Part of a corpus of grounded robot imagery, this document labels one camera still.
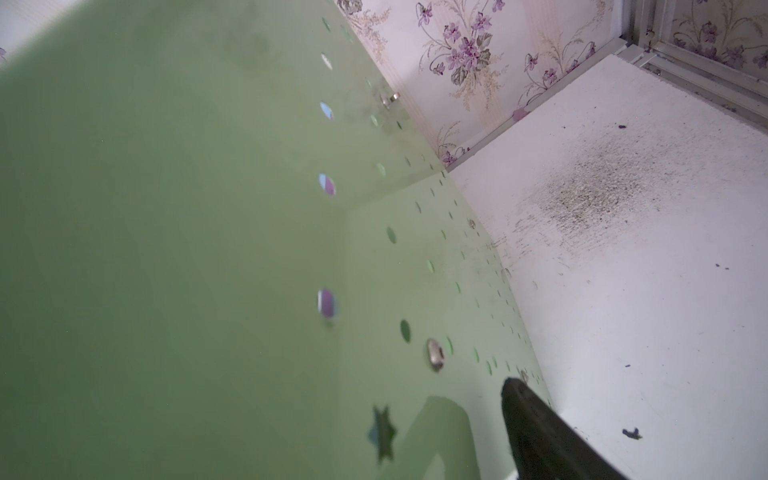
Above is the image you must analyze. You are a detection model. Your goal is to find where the green wooden bookshelf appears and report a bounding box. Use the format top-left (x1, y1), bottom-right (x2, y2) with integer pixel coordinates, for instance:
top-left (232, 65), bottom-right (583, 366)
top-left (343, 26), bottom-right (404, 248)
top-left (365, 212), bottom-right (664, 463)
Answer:
top-left (1, 1), bottom-right (547, 479)

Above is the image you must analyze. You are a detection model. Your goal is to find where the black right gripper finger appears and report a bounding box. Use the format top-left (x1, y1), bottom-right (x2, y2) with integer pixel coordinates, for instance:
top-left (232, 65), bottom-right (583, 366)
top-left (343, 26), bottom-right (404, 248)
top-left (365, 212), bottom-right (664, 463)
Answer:
top-left (501, 378), bottom-right (626, 480)

